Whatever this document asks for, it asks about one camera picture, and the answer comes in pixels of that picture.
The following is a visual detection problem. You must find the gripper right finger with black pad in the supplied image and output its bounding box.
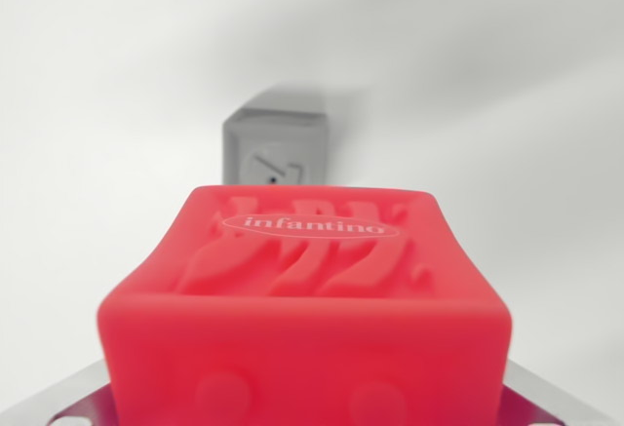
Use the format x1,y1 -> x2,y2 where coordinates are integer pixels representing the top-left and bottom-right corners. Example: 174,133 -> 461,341
496,358 -> 624,426

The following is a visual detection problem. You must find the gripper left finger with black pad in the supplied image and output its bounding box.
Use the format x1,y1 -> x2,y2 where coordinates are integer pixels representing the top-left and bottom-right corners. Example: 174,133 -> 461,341
0,361 -> 122,426

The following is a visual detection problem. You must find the red infantino soft cube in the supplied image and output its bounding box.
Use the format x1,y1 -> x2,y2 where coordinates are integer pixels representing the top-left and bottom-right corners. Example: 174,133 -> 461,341
96,183 -> 514,426

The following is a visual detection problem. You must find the grey soft cube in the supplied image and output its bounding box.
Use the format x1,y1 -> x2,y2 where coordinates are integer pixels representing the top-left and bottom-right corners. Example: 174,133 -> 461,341
222,86 -> 335,187

